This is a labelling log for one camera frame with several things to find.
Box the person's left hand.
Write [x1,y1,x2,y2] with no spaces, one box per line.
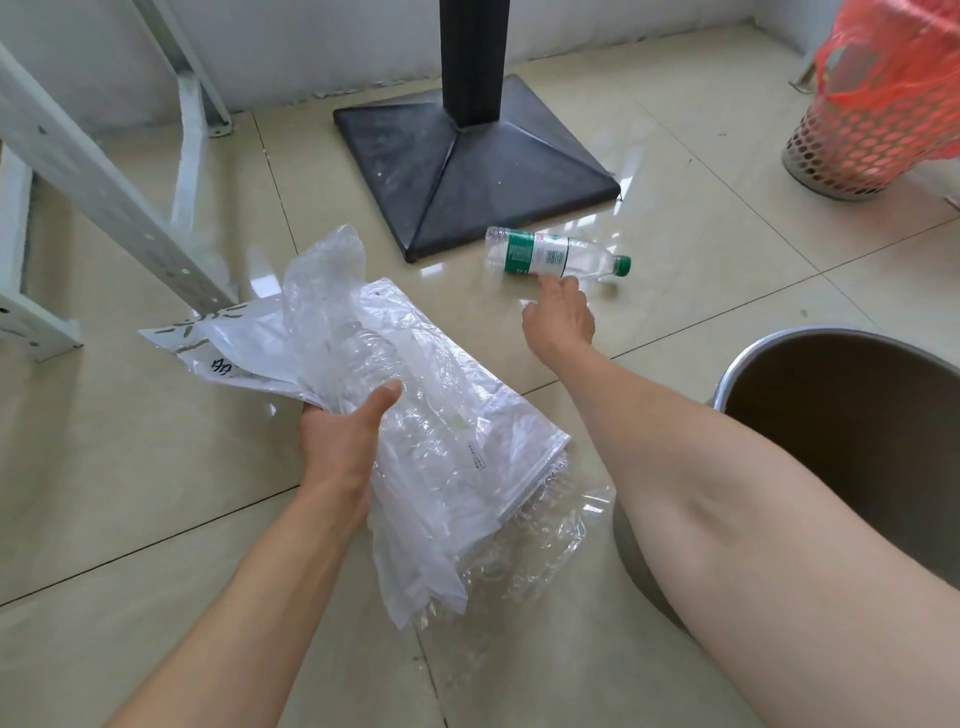
[298,378,403,519]

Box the person's right hand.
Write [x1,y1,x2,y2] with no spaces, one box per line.
[521,275,596,373]

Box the green label plastic bottle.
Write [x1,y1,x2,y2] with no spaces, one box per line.
[483,224,633,285]

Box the clear ribbed plastic bottle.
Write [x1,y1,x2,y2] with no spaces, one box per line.
[337,318,489,526]

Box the steel waste bin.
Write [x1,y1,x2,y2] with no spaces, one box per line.
[613,323,960,639]

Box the person's left forearm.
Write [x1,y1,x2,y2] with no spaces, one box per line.
[104,479,369,728]

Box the person's right forearm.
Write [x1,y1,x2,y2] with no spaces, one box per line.
[547,341,960,728]

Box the white perforated shelf upright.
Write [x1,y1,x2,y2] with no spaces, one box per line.
[0,41,238,316]
[0,146,84,363]

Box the slim white shelf upright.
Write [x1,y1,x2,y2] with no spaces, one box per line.
[133,0,235,234]

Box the red plastic liner bag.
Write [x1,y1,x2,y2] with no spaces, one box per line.
[813,0,960,163]

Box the black square table pedestal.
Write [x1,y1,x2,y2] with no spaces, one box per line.
[332,0,622,265]

